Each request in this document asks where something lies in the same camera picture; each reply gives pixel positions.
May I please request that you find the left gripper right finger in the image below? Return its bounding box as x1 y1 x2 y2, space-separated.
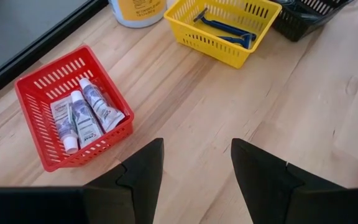
231 138 347 224

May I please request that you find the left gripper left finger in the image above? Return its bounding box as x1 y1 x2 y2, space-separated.
84 138 165 224

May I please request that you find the small white toothpaste tube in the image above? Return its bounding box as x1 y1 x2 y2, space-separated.
50 95 80 156
70 90 104 149
78 77 126 133

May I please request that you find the blue disposable razor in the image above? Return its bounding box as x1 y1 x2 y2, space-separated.
193 6 257 40
218 32 256 50

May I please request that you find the clear white toothbrush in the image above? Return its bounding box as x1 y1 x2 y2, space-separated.
277 0 326 22

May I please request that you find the red plastic basket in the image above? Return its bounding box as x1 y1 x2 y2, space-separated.
14 45 135 173

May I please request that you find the black plastic basket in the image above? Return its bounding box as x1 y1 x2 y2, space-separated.
271 0 356 43

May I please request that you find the yellow plastic basket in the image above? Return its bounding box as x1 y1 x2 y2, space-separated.
163 0 283 70

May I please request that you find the white yellow-label wipes canister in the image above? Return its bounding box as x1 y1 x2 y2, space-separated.
108 0 168 29

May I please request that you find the black aluminium table frame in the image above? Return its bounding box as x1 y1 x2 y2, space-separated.
0 0 109 106

